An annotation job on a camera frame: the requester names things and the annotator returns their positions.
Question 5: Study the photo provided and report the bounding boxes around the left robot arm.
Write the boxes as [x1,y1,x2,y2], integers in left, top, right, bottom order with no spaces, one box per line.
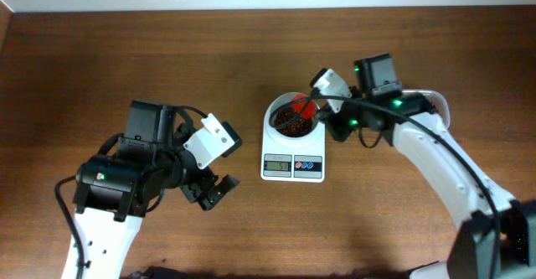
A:
[54,100,242,278]

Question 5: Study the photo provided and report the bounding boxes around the clear plastic container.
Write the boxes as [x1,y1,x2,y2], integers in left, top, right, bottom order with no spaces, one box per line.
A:
[402,89,451,129]

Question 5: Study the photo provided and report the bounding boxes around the left black cable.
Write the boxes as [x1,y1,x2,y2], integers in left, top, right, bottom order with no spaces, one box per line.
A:
[54,175,91,279]

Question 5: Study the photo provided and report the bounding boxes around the white round bowl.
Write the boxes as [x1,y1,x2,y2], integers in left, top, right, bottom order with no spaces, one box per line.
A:
[265,92,318,138]

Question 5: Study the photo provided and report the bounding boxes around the orange measuring scoop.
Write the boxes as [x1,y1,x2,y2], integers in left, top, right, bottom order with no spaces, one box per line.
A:
[291,94,317,120]

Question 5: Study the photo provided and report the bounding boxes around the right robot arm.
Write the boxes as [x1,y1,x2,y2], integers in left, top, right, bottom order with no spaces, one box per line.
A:
[311,54,535,278]

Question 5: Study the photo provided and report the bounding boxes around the red beans in bowl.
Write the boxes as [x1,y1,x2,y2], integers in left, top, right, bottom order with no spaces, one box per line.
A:
[274,107,313,137]

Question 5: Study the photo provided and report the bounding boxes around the white digital kitchen scale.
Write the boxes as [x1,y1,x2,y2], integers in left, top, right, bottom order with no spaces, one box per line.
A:
[260,101,326,183]

